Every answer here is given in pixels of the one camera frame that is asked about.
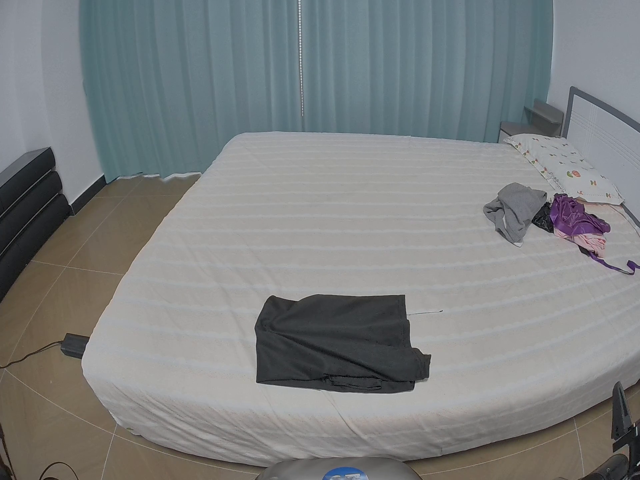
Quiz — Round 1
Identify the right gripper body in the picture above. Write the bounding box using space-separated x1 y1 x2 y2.
611 421 640 454

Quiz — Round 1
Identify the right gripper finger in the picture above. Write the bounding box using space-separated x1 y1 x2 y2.
612 381 633 438

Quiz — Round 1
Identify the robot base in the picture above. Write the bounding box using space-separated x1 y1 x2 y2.
255 458 424 480

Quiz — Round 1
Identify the pink garment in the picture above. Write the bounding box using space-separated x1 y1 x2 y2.
570 203 609 260

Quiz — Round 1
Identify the purple garment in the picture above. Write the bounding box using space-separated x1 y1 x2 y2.
549 193 640 277

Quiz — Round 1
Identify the small black garment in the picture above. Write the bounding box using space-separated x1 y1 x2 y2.
531 203 556 234

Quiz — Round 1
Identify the grey garment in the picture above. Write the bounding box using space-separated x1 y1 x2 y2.
483 182 549 247

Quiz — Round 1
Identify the white printed pillow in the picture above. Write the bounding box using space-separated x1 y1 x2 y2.
502 133 626 206

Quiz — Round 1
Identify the grey bedside table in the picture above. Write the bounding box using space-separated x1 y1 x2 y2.
499 99 565 144

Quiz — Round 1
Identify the bed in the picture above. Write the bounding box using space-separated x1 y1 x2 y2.
81 86 640 468

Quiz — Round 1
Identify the blue-green curtain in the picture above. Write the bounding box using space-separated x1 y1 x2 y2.
79 0 305 182
299 0 554 144

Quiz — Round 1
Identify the black power adapter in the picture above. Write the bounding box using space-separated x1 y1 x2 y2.
60 333 91 357

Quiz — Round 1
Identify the black chest of drawers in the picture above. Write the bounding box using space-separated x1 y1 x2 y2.
0 147 71 303

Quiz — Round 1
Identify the black cable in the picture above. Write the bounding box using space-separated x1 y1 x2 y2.
0 340 67 369
36 461 77 480
0 420 17 480

